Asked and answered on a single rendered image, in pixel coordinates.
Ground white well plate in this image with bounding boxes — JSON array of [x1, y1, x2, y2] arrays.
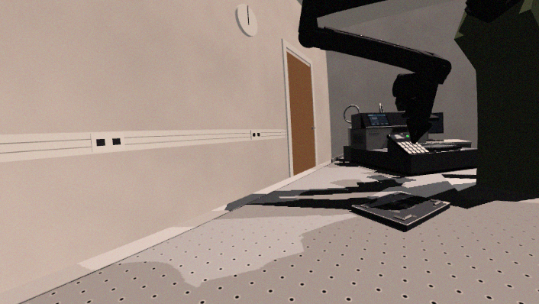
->
[[420, 142, 456, 148]]

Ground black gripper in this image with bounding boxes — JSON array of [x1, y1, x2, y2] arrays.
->
[[401, 97, 440, 144]]

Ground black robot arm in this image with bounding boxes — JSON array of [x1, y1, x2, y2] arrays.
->
[[299, 0, 521, 115]]

